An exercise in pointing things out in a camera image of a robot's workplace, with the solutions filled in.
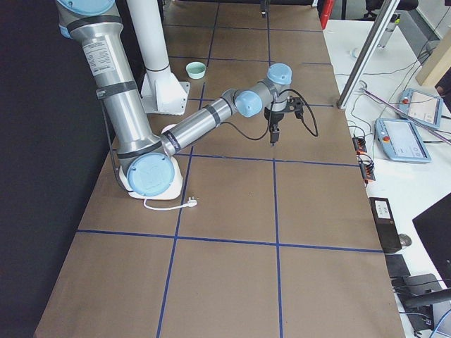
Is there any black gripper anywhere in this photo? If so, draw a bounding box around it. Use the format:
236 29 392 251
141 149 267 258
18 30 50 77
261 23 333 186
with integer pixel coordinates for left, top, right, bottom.
264 108 285 145
260 0 268 18

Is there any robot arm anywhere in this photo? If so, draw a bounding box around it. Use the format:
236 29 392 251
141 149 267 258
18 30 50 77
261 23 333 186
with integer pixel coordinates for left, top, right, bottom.
56 1 292 200

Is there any orange black connector block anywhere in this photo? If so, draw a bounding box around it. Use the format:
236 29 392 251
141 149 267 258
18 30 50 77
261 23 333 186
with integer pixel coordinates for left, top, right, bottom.
352 136 367 154

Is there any green bowl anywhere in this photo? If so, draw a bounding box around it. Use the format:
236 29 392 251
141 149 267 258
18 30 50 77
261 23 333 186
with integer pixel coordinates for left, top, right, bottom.
185 61 206 80

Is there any near teach pendant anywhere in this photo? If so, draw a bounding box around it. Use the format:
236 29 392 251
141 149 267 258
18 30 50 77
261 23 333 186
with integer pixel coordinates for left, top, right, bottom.
374 118 431 163

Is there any teach pendant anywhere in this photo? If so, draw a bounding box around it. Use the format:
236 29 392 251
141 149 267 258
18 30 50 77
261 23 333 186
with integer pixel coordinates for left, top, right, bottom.
374 118 431 163
398 88 444 130

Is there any black box with label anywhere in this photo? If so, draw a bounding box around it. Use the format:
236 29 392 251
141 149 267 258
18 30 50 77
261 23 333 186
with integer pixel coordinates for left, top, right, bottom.
369 197 402 254

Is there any cream toaster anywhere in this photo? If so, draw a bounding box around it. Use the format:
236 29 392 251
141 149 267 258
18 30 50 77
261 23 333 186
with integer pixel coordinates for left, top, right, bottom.
119 123 184 201

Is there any far teach pendant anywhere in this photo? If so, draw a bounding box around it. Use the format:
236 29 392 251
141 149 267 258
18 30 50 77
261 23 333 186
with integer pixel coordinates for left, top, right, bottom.
398 88 444 130

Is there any black monitor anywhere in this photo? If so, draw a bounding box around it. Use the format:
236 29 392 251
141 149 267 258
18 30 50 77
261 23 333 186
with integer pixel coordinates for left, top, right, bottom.
413 196 450 286

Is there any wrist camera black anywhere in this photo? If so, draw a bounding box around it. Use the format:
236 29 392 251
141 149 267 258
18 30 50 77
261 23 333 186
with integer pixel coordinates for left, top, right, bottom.
286 96 304 120

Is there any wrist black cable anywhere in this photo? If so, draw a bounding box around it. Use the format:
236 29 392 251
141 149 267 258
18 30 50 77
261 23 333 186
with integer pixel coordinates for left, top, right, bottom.
221 88 319 140

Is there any white power plug cable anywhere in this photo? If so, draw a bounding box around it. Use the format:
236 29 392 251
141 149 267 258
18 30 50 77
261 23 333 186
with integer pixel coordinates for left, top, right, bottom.
142 195 199 211

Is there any aluminium frame post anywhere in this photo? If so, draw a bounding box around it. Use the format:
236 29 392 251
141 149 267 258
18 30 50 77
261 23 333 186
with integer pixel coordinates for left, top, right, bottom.
337 0 400 109

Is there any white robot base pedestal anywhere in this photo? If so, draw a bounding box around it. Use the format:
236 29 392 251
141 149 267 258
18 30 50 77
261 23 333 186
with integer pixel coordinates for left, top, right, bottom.
127 0 190 115

